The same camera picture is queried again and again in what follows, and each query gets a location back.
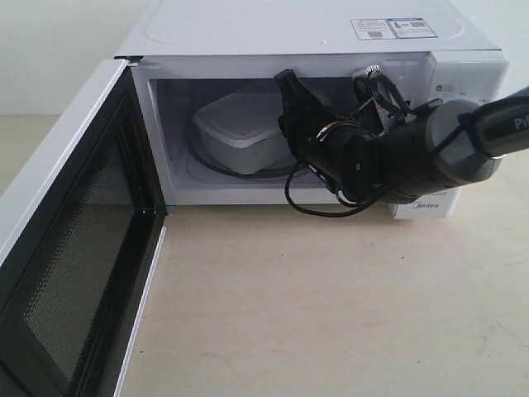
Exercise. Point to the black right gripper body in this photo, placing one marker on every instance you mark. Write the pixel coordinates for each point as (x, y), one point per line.
(348, 156)

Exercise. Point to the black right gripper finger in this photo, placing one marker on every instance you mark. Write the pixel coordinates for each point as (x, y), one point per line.
(296, 97)

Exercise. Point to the white lidded plastic container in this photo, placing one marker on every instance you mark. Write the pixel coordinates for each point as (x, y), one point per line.
(241, 131)

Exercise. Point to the white microwave door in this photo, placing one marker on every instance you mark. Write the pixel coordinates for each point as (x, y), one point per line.
(81, 230)

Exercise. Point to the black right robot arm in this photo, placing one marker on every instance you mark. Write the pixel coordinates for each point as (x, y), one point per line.
(436, 146)

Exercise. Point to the white printed paper sheet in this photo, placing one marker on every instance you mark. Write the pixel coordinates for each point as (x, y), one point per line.
(392, 29)

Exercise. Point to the white microwave oven body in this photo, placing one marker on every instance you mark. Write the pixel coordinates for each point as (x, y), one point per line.
(187, 54)

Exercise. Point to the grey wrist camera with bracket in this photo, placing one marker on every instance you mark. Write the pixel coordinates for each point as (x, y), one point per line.
(377, 109)

